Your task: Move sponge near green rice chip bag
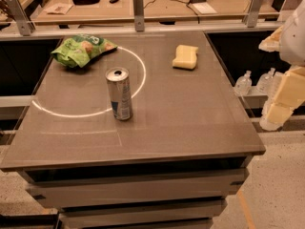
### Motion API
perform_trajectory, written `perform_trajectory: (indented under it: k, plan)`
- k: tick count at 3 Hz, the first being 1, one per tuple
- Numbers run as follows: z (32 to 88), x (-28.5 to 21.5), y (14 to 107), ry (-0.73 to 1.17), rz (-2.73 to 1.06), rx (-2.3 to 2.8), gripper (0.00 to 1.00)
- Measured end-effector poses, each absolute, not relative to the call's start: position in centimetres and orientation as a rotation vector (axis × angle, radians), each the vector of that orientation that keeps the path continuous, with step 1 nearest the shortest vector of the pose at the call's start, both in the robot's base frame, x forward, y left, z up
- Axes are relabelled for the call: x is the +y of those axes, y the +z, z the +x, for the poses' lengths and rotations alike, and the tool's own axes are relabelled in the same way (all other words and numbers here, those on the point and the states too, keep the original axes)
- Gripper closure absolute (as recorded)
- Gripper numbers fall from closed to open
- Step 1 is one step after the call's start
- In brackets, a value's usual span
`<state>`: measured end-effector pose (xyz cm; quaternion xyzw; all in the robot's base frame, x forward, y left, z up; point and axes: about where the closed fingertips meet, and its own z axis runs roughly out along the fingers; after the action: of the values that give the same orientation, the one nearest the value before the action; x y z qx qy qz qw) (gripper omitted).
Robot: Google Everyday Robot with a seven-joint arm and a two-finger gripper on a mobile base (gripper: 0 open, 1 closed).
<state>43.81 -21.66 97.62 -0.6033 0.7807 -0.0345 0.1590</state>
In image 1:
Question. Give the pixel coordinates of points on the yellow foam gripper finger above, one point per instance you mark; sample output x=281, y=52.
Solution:
x=272, y=42
x=286, y=94

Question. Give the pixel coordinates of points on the yellow sponge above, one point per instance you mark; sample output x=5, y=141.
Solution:
x=185, y=57

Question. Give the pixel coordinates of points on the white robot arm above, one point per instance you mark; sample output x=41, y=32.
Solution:
x=292, y=39

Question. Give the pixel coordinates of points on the green rice chip bag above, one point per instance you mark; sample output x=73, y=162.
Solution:
x=79, y=50

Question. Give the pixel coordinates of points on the clear plastic bottle right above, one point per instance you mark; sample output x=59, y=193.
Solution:
x=265, y=80

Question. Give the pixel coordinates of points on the clear plastic bottle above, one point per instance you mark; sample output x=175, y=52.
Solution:
x=243, y=84
x=265, y=80

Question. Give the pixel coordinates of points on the clear plastic bottle left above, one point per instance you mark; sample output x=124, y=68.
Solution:
x=243, y=84

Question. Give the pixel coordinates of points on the white paper sheet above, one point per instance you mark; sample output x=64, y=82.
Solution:
x=204, y=8

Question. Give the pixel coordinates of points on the grey drawer cabinet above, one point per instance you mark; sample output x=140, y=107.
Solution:
x=184, y=194

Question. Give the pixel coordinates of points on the silver blue drink can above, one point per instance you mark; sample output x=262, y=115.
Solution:
x=118, y=83

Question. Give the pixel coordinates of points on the dark object on desk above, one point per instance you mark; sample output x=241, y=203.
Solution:
x=85, y=2

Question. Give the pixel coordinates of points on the brown paper packet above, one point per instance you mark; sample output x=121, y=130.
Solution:
x=58, y=8

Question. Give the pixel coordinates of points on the grey metal bracket right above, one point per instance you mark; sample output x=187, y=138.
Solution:
x=250, y=19

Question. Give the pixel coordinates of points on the grey metal bracket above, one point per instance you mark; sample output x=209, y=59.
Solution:
x=138, y=13
x=250, y=19
x=14, y=10

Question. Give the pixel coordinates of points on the grey metal bracket middle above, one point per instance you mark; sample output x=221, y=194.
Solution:
x=138, y=13

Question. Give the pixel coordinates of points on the grey metal bracket left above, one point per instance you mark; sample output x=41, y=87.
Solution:
x=14, y=10

